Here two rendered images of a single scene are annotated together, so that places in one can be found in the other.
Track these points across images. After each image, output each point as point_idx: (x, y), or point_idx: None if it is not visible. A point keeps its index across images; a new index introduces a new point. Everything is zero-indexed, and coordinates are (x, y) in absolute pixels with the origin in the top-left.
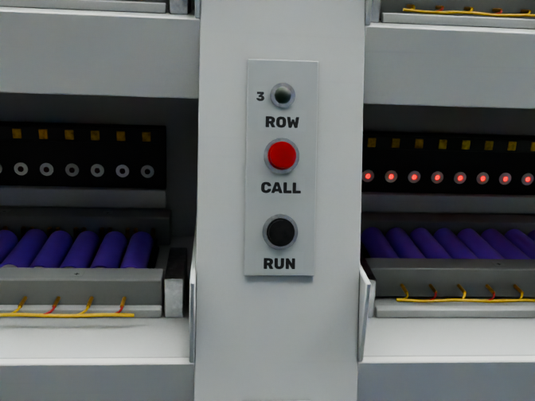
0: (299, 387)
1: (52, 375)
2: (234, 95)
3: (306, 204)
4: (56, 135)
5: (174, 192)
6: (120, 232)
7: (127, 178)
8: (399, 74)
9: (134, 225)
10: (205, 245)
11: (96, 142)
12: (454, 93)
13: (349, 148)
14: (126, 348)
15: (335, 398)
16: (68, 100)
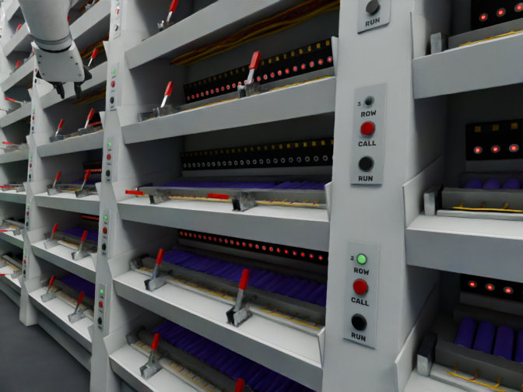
0: (373, 237)
1: (282, 222)
2: (349, 106)
3: (378, 150)
4: (318, 143)
5: None
6: None
7: None
8: (434, 79)
9: None
10: (335, 171)
11: (333, 145)
12: (472, 82)
13: (401, 120)
14: (310, 215)
15: (391, 245)
16: (329, 130)
